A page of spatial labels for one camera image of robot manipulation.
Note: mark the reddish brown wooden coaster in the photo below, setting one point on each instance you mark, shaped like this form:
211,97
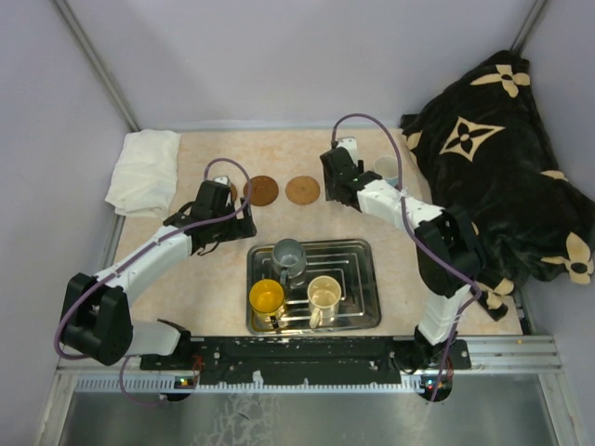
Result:
265,190

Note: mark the tan woven coaster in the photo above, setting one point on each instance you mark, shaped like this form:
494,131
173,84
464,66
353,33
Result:
302,190

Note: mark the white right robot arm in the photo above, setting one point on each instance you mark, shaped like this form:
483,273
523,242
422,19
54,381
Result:
448,252

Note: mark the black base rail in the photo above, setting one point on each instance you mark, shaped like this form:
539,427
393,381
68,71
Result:
314,361

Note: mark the grey mug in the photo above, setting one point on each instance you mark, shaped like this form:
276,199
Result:
289,260

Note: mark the black floral blanket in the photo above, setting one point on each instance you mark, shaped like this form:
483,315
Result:
481,145

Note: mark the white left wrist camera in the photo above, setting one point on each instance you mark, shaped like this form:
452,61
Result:
223,180

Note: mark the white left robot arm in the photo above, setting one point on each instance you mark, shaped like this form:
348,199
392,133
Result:
95,321

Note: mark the yellow mug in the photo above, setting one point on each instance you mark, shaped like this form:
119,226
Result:
266,299

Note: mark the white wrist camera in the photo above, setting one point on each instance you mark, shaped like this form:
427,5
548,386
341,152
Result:
223,180
350,144

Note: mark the white folded cloth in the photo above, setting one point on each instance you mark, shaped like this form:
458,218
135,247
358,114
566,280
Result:
145,177

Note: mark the white and blue mug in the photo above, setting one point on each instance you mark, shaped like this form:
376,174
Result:
388,168

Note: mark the cream mug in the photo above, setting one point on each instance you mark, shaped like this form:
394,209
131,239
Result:
324,295

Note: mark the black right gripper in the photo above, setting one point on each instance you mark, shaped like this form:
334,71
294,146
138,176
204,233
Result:
328,187

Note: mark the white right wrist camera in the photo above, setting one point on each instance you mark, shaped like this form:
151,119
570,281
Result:
350,144

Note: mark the metal serving tray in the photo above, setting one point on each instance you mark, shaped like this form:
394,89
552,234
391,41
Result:
350,262

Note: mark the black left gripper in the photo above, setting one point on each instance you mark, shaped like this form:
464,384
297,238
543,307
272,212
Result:
242,228

